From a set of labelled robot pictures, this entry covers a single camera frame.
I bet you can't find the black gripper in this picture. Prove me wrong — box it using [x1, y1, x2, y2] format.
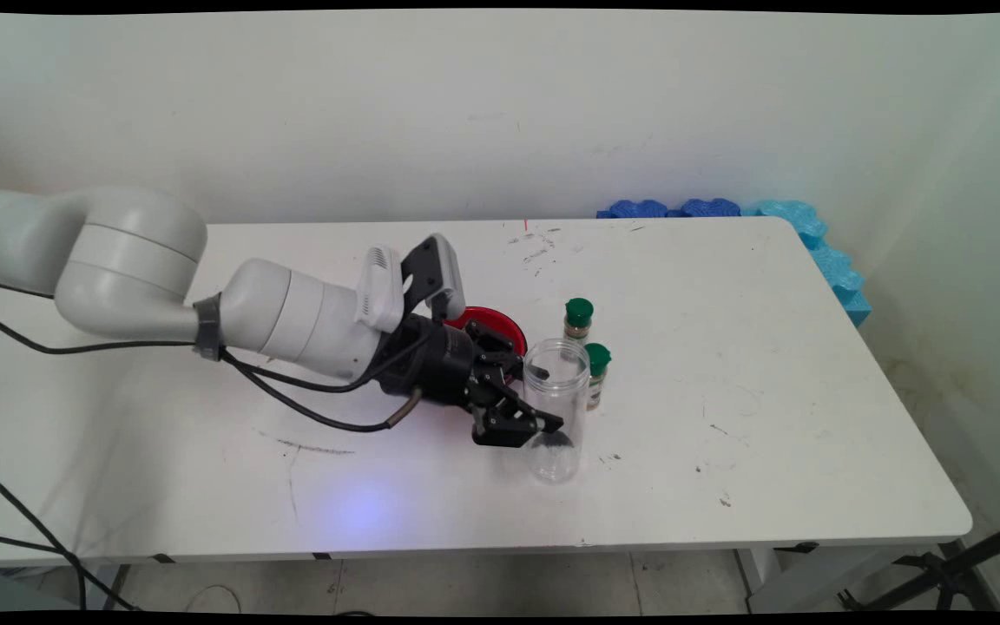
[378, 312, 566, 450]

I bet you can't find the clear plastic jar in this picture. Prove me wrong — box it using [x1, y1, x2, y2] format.
[522, 339, 591, 484]

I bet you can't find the red bowl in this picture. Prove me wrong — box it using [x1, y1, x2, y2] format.
[444, 306, 529, 387]

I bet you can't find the green-capped spice bottle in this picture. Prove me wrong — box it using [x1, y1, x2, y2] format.
[562, 298, 595, 345]
[584, 342, 613, 411]

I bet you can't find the light blue foam piece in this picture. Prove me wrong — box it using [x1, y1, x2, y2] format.
[743, 200, 872, 328]

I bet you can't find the black tripod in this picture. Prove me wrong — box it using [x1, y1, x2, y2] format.
[839, 514, 1000, 611]

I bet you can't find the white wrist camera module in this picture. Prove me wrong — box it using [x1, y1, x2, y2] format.
[354, 233, 467, 335]

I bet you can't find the thick black gripper cable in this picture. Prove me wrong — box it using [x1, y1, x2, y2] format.
[0, 278, 424, 433]

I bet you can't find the thin black cable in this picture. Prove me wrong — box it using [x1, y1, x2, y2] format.
[0, 530, 89, 611]
[0, 456, 141, 611]

